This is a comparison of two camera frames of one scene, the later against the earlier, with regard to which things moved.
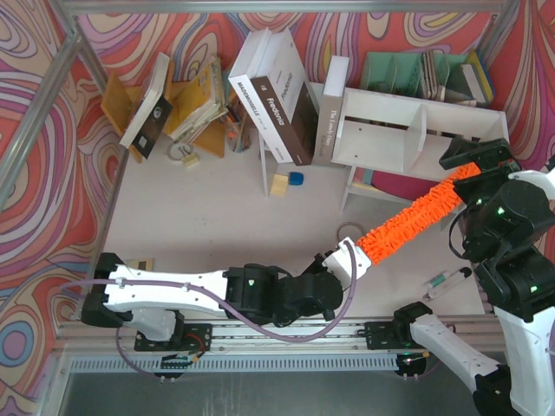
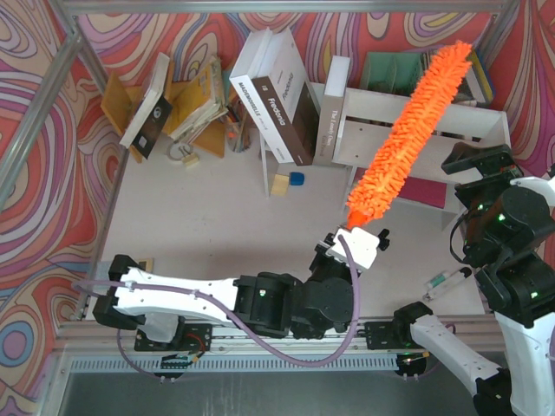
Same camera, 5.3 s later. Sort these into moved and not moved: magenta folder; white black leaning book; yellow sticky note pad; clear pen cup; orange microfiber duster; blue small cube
Moved: magenta folder; orange microfiber duster
Not moved: yellow sticky note pad; white black leaning book; blue small cube; clear pen cup
